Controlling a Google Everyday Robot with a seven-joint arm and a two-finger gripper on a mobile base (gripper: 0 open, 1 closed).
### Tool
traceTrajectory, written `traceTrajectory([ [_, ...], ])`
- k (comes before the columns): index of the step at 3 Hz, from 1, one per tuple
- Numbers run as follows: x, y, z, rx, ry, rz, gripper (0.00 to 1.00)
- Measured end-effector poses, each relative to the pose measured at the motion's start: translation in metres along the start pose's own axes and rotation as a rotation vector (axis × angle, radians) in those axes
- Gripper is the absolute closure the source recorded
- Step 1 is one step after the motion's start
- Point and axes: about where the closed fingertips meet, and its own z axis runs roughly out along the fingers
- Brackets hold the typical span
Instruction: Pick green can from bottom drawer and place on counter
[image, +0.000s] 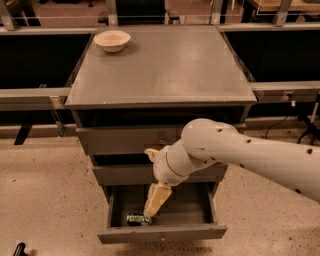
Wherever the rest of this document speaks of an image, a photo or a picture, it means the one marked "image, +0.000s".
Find beige bowl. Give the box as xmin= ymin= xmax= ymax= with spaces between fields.
xmin=94 ymin=30 xmax=131 ymax=53

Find black power adapter with cable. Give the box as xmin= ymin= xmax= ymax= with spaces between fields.
xmin=264 ymin=115 xmax=289 ymax=139

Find black object at floor corner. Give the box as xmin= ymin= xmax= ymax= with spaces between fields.
xmin=13 ymin=242 xmax=28 ymax=256

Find grey drawer cabinet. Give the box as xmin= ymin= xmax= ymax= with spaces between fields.
xmin=64 ymin=25 xmax=258 ymax=201

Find grey bottom drawer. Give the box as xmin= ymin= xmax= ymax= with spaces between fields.
xmin=98 ymin=182 xmax=227 ymax=244

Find green can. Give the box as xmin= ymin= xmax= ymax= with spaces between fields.
xmin=126 ymin=212 xmax=152 ymax=226

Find grey drawer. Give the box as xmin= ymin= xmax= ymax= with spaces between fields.
xmin=76 ymin=125 xmax=183 ymax=155
xmin=98 ymin=182 xmax=227 ymax=244
xmin=93 ymin=164 xmax=227 ymax=186

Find grey top drawer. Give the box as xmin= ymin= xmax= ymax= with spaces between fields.
xmin=76 ymin=125 xmax=183 ymax=155

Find grey metal railing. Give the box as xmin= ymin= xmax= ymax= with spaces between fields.
xmin=1 ymin=26 xmax=319 ymax=111

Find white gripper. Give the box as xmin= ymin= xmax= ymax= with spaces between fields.
xmin=143 ymin=141 xmax=200 ymax=217

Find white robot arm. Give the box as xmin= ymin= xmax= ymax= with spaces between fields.
xmin=143 ymin=119 xmax=320 ymax=217

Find black stand legs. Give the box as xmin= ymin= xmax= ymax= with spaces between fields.
xmin=297 ymin=101 xmax=320 ymax=145

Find grey middle drawer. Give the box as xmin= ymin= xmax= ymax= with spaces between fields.
xmin=93 ymin=164 xmax=227 ymax=186

